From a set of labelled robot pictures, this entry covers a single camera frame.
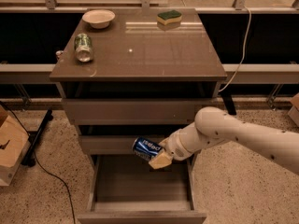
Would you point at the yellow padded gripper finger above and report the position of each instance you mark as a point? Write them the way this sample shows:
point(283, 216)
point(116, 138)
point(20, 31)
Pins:
point(163, 143)
point(163, 159)

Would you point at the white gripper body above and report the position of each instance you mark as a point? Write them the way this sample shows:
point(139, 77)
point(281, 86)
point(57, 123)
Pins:
point(177, 148)

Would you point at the blue pepsi can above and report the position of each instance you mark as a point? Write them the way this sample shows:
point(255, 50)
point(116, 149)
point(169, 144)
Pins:
point(145, 148)

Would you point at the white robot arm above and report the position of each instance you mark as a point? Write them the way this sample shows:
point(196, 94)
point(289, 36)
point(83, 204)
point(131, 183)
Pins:
point(212, 127)

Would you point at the grey open bottom drawer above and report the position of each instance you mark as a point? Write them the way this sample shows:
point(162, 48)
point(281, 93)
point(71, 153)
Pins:
point(126, 190)

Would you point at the grey middle drawer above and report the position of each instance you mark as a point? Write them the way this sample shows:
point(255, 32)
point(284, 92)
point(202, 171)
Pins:
point(106, 145)

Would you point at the grey drawer cabinet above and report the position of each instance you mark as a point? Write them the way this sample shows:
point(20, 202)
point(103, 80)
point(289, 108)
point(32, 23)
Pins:
point(136, 57)

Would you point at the grey top drawer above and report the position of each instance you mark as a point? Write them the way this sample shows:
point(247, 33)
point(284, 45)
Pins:
point(133, 111)

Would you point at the green soda can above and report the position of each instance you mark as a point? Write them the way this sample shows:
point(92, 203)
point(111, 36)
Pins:
point(83, 48)

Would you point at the small can behind cabinet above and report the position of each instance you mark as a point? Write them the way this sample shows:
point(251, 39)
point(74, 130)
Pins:
point(59, 54)

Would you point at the green yellow sponge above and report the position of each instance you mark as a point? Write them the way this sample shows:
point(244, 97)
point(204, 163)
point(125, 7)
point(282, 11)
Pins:
point(169, 17)

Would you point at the black stand leg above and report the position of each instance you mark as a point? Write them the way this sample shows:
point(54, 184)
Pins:
point(34, 138)

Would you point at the white bowl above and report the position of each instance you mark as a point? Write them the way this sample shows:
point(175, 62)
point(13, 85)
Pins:
point(99, 19)

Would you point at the cardboard box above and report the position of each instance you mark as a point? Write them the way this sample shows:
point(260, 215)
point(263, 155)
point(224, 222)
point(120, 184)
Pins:
point(13, 146)

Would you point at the black post right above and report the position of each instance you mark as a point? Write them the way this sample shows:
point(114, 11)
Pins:
point(229, 103)

